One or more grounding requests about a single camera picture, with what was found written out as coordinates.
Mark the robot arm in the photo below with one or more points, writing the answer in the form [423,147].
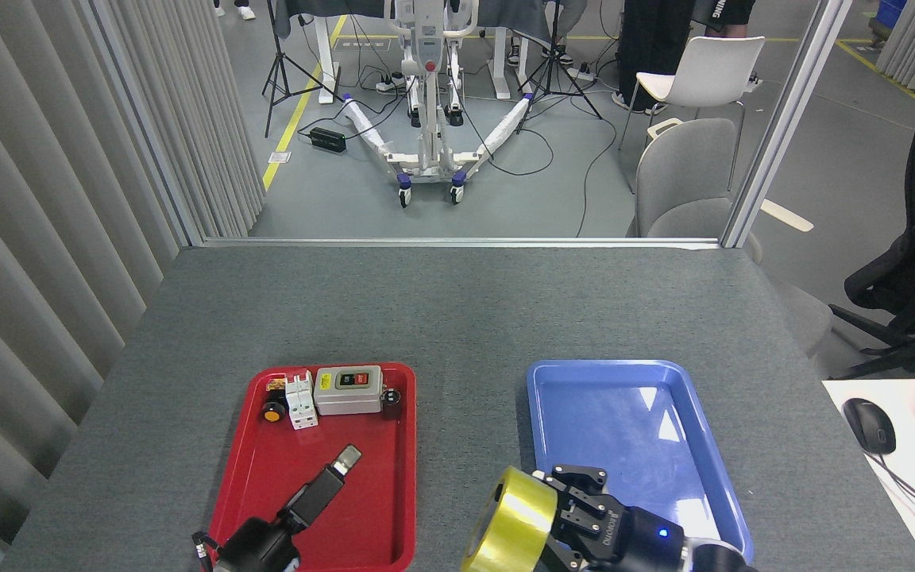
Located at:
[202,548]
[716,558]

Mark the red plastic tray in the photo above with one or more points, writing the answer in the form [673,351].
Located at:
[267,477]

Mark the grey push button switch box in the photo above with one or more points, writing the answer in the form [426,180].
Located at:
[330,401]

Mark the yellow tape roll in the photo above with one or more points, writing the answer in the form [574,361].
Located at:
[513,516]

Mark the small yellow and black part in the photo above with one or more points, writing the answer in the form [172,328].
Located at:
[276,385]

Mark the black power adapter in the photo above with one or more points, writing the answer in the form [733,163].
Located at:
[328,140]

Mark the grey chair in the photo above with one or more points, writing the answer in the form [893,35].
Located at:
[684,175]

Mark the silver post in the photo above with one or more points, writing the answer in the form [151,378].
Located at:
[783,127]

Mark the blue plastic tray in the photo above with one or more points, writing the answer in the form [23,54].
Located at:
[648,429]

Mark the white chair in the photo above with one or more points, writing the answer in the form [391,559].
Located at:
[712,71]

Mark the cream flat board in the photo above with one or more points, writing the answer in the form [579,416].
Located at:
[787,216]

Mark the black computer mouse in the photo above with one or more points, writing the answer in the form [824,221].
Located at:
[870,425]

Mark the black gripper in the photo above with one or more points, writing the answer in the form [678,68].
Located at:
[640,540]
[259,548]

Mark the black knob with orange cap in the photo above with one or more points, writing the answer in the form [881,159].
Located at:
[272,411]

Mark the black tripod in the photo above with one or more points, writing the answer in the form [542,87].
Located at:
[557,48]
[273,48]

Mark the white stand on wheels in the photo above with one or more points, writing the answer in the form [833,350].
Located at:
[430,151]

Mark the black cylindrical button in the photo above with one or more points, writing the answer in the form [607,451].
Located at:
[391,403]

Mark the person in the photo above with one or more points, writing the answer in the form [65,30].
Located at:
[245,12]
[561,56]
[648,48]

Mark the blue crate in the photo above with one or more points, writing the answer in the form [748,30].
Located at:
[893,12]

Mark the white circuit breaker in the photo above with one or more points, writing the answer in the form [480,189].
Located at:
[300,405]

